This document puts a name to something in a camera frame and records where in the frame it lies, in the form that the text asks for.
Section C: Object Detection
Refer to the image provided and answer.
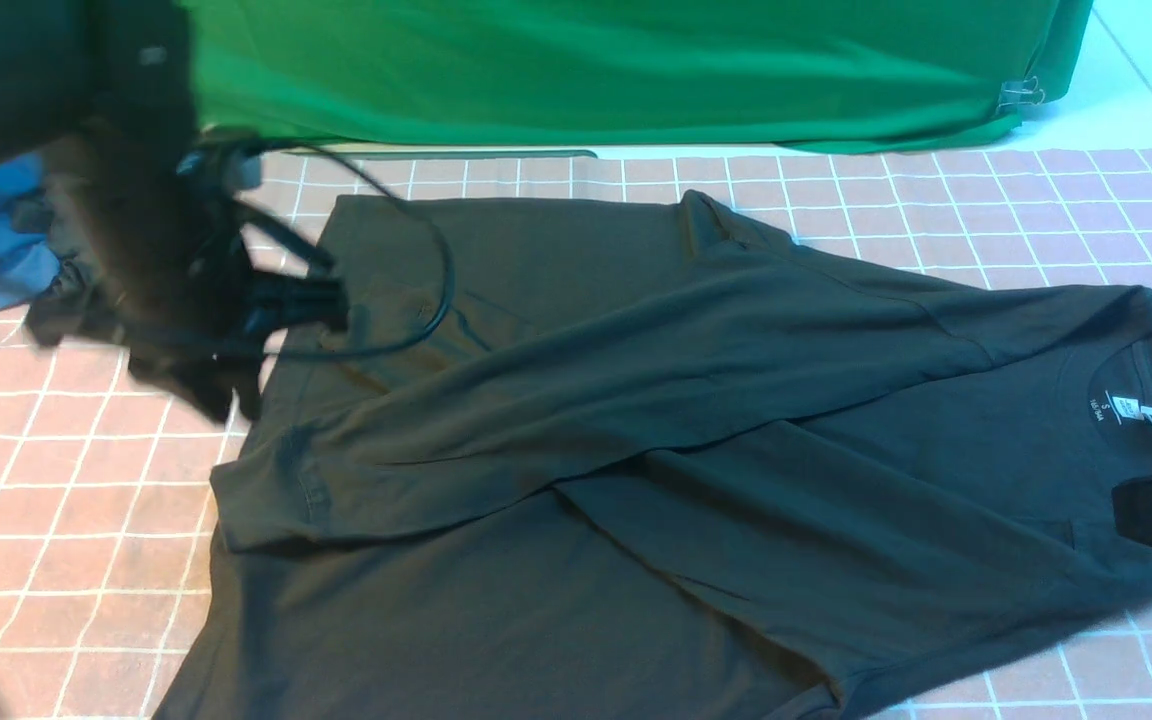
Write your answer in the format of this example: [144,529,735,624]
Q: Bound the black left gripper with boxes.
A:
[46,129,349,423]

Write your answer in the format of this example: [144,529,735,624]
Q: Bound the gray long-sleeved shirt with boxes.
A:
[156,191,1152,719]

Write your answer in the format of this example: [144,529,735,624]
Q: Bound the dark gray crumpled garment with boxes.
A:
[9,177,132,348]

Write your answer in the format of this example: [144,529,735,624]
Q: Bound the pink grid tablecloth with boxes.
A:
[0,149,1152,719]

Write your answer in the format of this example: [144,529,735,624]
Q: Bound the green backdrop cloth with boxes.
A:
[187,1,1092,154]

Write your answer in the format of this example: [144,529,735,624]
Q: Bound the metal binder clip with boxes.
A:
[996,76,1046,118]

